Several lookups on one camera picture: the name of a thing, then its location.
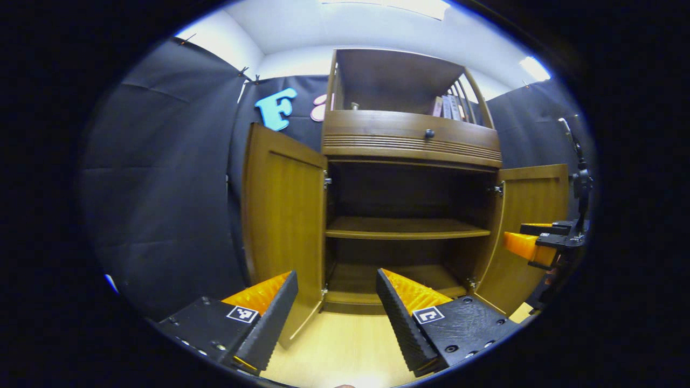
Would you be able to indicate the pale book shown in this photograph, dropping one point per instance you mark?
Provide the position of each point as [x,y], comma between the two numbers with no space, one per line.
[455,108]

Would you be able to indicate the wooden shoe cabinet door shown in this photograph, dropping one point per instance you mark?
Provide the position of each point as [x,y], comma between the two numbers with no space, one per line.
[285,215]
[531,205]

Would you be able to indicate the pink book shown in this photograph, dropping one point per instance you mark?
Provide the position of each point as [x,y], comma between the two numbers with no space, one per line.
[437,106]

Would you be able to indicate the black backdrop cloth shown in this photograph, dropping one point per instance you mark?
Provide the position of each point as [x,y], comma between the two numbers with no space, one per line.
[161,188]

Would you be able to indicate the wooden inner shelf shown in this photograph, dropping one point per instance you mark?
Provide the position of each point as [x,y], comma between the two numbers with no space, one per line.
[404,229]

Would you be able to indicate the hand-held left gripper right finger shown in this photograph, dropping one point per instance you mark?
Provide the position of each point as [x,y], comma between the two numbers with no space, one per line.
[404,328]

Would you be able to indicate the metal door hinge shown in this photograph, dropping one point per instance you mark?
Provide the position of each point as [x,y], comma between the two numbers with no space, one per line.
[497,188]
[327,180]

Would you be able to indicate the small ceiling light panel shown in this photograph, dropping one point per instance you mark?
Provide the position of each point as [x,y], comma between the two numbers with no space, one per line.
[535,68]

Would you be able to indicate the large ceiling light panel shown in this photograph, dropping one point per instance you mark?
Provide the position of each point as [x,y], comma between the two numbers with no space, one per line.
[388,6]

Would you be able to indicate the grey book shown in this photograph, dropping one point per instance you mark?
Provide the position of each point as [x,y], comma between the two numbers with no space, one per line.
[446,107]

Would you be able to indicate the black metal stand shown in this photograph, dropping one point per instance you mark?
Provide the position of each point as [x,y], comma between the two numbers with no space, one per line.
[582,186]

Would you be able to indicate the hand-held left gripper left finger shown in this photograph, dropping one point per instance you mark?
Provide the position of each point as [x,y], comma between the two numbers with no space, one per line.
[269,326]

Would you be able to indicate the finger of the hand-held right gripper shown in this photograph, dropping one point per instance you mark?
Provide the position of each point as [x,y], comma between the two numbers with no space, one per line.
[525,245]
[544,229]

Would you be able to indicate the wooden cabinet drawer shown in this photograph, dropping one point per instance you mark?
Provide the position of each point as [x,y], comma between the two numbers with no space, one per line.
[377,132]

